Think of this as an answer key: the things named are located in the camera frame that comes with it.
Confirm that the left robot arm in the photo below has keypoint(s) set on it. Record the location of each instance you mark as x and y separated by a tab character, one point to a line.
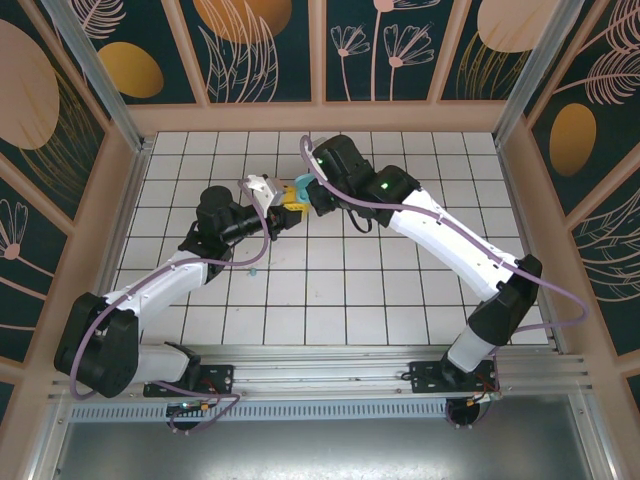
165	285

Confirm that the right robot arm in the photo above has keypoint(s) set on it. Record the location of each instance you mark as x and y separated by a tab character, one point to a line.
450	240

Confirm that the grey metal sheet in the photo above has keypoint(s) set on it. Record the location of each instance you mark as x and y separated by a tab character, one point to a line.
320	450

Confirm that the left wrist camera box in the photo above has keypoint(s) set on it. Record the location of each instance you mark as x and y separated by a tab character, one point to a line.
260	192

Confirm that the aluminium side rail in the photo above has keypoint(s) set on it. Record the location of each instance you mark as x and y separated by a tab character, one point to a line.
134	185
525	215

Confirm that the aluminium corner post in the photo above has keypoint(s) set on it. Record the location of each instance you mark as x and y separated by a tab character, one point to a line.
114	102
537	75

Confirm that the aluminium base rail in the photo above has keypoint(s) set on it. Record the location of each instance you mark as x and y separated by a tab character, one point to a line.
320	372

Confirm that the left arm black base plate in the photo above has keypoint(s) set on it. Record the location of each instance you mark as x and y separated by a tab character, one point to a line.
215	375

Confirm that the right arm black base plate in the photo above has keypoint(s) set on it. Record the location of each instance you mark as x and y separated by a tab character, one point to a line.
425	380

